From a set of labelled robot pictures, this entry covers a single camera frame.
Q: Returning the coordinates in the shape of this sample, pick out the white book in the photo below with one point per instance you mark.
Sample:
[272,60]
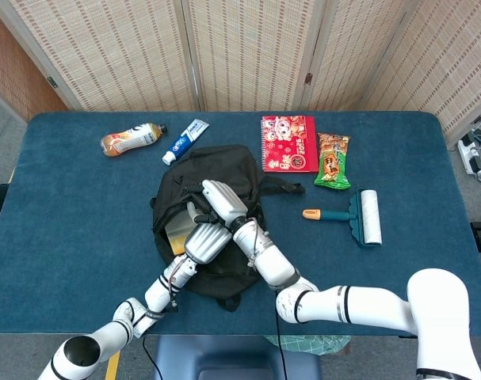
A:
[176,233]

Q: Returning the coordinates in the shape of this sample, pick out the green orange snack bag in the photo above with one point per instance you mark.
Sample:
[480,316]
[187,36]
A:
[331,162]

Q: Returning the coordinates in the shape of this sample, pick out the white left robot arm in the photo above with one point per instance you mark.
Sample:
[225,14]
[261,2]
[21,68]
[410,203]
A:
[157,291]

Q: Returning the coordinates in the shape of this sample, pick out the white power strip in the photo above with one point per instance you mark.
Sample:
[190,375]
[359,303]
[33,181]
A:
[470,156]

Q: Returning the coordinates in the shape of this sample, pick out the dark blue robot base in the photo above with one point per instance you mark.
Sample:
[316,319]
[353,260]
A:
[232,356]

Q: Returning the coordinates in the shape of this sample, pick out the blue felt table cover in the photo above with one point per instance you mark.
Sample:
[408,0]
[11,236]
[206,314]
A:
[85,190]

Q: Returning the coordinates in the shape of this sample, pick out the woven folding screen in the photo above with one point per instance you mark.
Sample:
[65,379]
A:
[248,51]

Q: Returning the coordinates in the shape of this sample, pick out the blue white toothpaste tube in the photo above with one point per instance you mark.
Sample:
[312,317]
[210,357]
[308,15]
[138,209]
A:
[182,144]

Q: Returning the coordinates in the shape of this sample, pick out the orange drink bottle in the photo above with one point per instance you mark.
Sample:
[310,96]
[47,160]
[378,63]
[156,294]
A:
[125,140]

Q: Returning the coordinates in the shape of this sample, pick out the teal lint roller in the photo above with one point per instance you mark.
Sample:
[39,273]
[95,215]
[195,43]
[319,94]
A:
[371,217]

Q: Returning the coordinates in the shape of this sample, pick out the black backpack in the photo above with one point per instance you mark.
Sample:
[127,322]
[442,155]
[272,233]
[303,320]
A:
[224,166]

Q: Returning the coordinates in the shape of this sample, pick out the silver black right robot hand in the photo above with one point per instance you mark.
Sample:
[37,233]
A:
[224,200]

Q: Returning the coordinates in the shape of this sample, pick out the red spiral notebook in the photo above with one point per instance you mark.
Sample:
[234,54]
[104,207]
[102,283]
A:
[291,146]

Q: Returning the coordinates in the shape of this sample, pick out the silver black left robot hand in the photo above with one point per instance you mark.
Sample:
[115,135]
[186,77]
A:
[206,241]

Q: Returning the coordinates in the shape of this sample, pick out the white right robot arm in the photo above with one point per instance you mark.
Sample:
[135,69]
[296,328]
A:
[367,305]

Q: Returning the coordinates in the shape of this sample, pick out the green checked cloth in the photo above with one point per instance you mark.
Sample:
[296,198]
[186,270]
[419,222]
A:
[311,343]

